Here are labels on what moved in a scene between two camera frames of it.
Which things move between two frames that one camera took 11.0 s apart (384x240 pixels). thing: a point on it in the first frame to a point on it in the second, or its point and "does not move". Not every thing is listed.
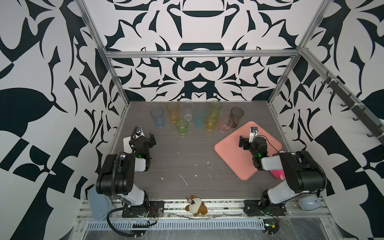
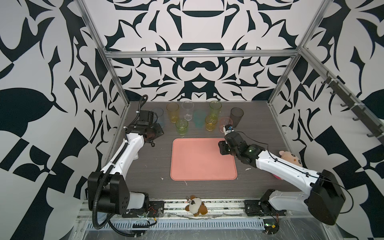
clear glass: [188, 106] does not move
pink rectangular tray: [241, 160] to [198, 159]
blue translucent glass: [158, 113] does not move
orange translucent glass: [173, 108] does not move
